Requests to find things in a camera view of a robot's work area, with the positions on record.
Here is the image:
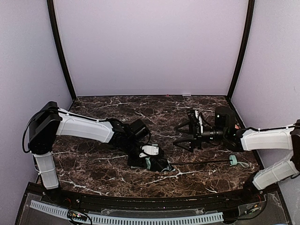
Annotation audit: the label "left black corner post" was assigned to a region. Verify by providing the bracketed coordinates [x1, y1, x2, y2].
[46, 0, 77, 101]

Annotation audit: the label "mint green folding umbrella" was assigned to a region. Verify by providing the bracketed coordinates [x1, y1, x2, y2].
[127, 155, 249, 173]

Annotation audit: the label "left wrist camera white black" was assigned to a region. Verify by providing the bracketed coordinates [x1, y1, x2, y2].
[139, 145, 164, 158]

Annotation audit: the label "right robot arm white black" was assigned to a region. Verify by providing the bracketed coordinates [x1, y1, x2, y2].
[173, 106, 300, 193]

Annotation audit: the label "grey slotted cable duct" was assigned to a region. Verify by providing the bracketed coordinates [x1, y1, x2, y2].
[30, 200, 224, 225]

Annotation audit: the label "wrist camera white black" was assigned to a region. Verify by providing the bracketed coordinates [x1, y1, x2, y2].
[139, 145, 164, 158]
[187, 109, 203, 127]

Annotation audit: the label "black front frame rail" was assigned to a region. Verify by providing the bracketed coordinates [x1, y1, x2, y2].
[25, 181, 282, 213]

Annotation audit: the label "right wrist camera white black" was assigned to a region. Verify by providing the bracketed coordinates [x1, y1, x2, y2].
[187, 109, 203, 127]

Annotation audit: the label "right black corner post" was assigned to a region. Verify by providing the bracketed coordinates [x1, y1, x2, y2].
[227, 0, 255, 101]

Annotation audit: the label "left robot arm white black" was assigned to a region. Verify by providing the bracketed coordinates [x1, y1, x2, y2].
[22, 101, 150, 190]

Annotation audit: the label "small green circuit board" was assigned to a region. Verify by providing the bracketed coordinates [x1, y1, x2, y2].
[67, 210, 88, 222]

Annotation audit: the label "black corner post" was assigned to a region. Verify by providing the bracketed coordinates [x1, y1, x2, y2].
[227, 0, 255, 101]
[46, 0, 77, 101]

